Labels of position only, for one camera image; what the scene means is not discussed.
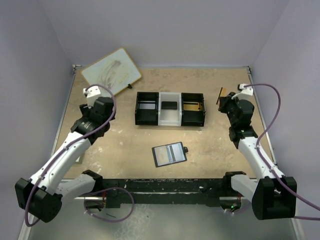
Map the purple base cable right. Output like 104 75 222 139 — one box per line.
223 193 251 216

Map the silver card in holder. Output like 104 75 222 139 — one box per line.
169 143 185 162

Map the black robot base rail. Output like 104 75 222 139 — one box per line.
74 172 251 209

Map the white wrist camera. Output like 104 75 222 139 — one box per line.
82 86 101 108
231 83 254 100

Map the small green white box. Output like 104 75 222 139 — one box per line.
75 155 84 164

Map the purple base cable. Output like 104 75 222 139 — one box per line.
83 187 135 223
223 193 251 216

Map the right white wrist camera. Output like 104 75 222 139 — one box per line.
231 83 254 100

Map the gold card in tray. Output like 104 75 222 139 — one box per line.
183 102 203 112

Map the gold card from holder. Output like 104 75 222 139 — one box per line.
216 87 227 106

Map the black and white tray organizer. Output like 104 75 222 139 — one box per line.
134 91 206 127

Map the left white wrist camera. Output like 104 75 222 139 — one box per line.
82 86 101 108

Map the yellow-framed whiteboard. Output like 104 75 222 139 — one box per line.
80 47 142 95

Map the black leather card holder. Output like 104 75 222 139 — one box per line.
151 141 189 168

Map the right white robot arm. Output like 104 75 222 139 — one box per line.
218 92 297 220

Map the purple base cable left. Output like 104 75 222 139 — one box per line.
83 187 135 223

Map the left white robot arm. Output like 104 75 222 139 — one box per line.
14 96 116 227

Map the silver card in tray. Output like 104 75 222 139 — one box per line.
139 102 156 110

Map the black card in tray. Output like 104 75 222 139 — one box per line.
161 101 178 110

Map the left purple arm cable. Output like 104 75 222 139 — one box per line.
24 84 117 228

